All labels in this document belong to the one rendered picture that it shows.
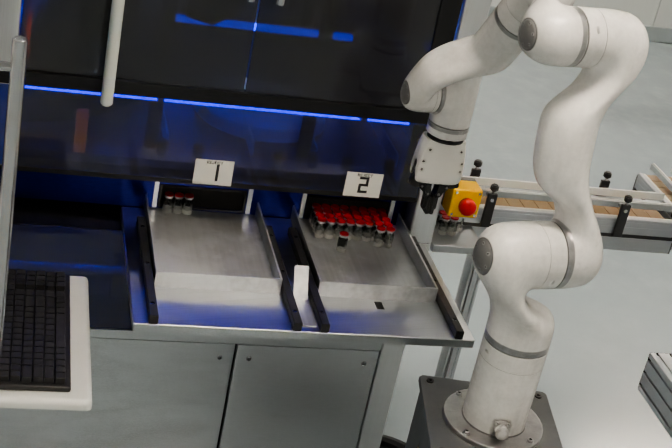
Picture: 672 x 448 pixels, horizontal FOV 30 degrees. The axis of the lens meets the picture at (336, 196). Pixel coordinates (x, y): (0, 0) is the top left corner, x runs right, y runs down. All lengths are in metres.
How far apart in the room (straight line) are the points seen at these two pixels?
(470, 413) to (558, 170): 0.51
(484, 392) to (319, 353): 0.79
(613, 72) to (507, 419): 0.66
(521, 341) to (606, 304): 2.61
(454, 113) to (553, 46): 0.48
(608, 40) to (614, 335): 2.65
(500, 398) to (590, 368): 2.11
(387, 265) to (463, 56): 0.62
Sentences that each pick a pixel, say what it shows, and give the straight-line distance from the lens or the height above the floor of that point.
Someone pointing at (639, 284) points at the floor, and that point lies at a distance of 5.07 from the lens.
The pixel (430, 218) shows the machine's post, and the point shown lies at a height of 0.95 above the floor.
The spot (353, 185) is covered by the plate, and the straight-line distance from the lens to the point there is 2.81.
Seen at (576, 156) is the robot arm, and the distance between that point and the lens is 2.13.
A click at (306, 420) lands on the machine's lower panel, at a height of 0.36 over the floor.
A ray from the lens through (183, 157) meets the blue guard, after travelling 2.72.
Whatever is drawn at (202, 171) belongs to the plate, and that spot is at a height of 1.02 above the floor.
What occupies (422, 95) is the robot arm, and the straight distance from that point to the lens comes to 2.41.
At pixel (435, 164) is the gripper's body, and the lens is 2.53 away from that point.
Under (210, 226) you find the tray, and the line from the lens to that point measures 2.81.
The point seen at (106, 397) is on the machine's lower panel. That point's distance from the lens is 3.03.
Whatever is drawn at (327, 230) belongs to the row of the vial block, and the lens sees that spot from 2.84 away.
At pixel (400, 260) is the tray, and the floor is 0.88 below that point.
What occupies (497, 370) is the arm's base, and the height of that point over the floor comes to 1.01.
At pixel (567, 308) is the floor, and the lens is 4.73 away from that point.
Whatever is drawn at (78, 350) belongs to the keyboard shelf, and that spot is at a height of 0.80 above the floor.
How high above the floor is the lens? 2.19
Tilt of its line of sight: 25 degrees down
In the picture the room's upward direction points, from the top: 12 degrees clockwise
